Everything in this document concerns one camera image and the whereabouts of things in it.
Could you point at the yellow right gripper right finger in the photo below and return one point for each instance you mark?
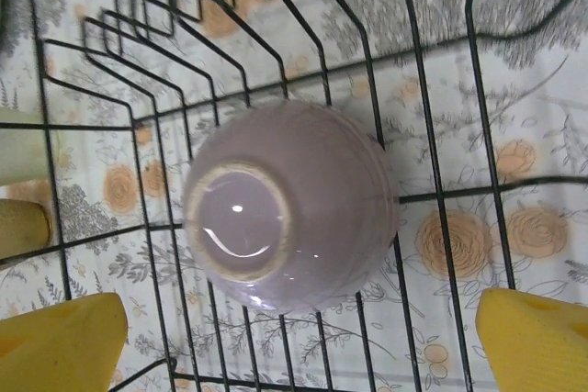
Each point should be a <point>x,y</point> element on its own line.
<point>537,346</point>

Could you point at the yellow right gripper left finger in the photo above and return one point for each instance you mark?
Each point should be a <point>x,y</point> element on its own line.
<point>59,346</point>

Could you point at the brown glass cup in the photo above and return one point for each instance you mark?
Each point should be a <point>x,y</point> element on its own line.
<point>23,229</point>

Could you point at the frosted pale green cup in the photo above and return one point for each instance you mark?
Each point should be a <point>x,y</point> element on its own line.
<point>23,148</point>

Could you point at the floral tablecloth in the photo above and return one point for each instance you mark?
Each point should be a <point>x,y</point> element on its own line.
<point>542,126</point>

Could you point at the lilac ceramic bowl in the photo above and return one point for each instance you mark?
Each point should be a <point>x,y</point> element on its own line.
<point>321,190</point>

